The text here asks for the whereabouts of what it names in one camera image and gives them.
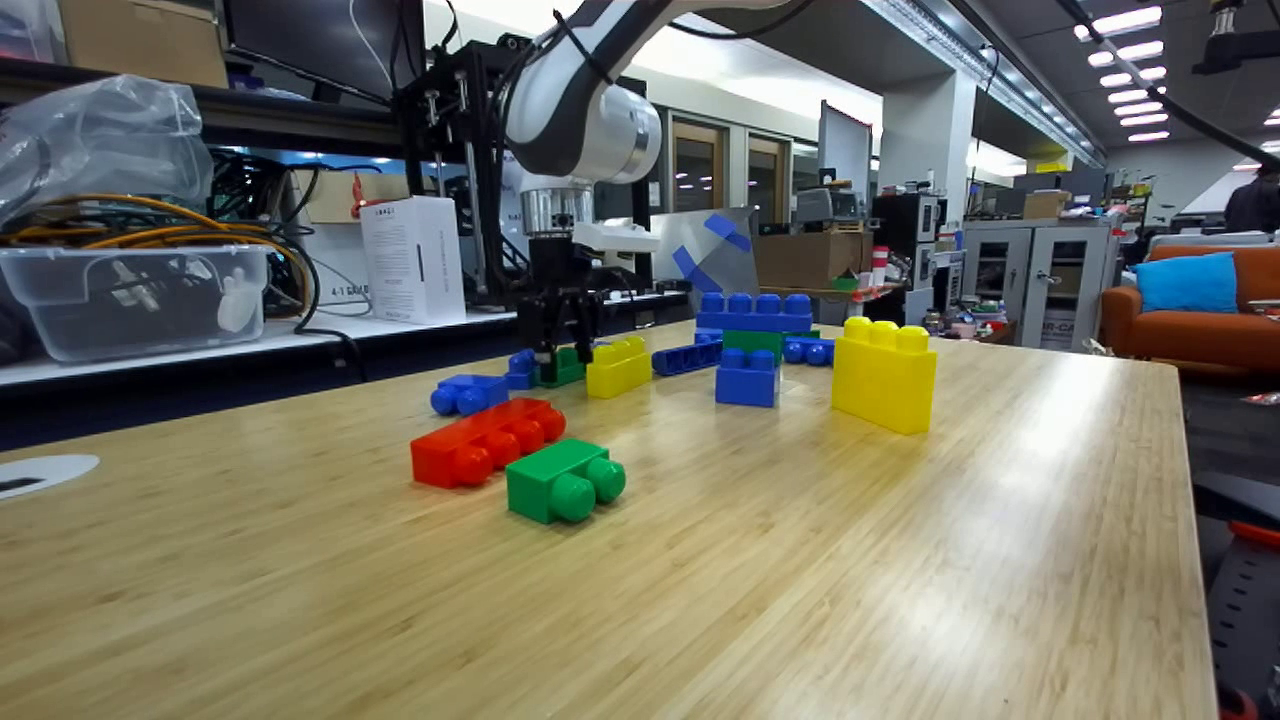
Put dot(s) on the black monitor panel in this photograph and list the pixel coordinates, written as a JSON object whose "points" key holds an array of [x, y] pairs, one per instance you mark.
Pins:
{"points": [[323, 47]]}

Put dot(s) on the brown cardboard box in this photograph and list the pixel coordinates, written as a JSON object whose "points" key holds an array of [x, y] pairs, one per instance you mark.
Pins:
{"points": [[811, 257], [143, 32]]}

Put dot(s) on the clear plastic bag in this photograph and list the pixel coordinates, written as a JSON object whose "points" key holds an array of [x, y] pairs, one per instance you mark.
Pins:
{"points": [[102, 140]]}

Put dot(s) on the black ceiling fixture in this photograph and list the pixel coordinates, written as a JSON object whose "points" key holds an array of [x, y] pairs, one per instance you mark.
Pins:
{"points": [[1235, 42]]}

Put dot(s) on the blue and green block stack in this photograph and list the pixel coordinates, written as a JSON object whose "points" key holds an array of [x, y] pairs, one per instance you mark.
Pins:
{"points": [[746, 377]]}

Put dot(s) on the white carton box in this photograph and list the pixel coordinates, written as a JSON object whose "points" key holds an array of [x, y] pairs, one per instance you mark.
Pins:
{"points": [[414, 257]]}

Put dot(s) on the ceiling light panel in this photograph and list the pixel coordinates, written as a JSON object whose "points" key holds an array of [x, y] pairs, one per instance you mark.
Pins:
{"points": [[1134, 76], [1123, 20], [1124, 59]]}

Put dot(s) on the orange sofa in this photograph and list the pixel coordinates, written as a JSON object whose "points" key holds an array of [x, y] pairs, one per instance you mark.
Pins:
{"points": [[1201, 341]]}

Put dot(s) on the long blue block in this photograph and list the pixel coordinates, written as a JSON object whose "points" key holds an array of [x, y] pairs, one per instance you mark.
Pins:
{"points": [[683, 356], [515, 368], [817, 352]]}

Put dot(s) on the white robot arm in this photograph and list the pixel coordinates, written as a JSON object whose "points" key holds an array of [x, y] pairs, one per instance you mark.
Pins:
{"points": [[586, 121]]}

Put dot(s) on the red long block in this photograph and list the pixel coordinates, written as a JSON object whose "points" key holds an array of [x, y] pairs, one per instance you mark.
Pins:
{"points": [[484, 440]]}

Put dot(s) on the small yellow block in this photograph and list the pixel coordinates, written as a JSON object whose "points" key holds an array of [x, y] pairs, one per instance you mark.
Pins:
{"points": [[618, 367]]}

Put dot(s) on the large yellow block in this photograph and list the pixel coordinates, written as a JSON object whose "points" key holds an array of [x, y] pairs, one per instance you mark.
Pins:
{"points": [[886, 373]]}

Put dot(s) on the person in dark clothes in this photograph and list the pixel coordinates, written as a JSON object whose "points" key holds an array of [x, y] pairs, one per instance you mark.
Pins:
{"points": [[1257, 203]]}

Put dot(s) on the white table grommet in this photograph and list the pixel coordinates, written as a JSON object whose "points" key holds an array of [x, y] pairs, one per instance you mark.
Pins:
{"points": [[42, 473]]}

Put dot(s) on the black frame 3D printer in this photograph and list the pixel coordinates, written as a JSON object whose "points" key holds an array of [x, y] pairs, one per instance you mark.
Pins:
{"points": [[484, 203]]}

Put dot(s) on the clear plastic storage bin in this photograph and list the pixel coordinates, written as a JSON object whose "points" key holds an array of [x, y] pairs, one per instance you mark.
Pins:
{"points": [[134, 300]]}

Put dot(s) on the clear sheet with blue stripes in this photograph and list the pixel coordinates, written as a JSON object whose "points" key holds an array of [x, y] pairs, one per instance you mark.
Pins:
{"points": [[715, 262]]}

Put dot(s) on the small blue block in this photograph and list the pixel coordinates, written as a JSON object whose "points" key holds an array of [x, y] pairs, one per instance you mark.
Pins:
{"points": [[470, 395]]}

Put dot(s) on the green two-stud block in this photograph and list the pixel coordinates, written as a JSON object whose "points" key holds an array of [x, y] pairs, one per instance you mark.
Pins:
{"points": [[566, 480], [561, 368]]}

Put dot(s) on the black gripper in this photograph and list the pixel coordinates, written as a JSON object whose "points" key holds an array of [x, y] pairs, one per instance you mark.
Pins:
{"points": [[561, 265]]}

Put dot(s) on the wide blue block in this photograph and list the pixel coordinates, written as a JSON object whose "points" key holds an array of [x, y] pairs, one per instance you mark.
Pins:
{"points": [[705, 338]]}

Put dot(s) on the grey glass door cabinet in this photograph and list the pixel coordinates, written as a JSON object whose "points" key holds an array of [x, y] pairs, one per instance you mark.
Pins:
{"points": [[1035, 275]]}

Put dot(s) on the blue cushion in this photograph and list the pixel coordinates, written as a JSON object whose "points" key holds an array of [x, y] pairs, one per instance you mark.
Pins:
{"points": [[1187, 281]]}

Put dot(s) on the white workbench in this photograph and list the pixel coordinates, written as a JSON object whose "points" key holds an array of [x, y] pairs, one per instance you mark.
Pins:
{"points": [[323, 328]]}

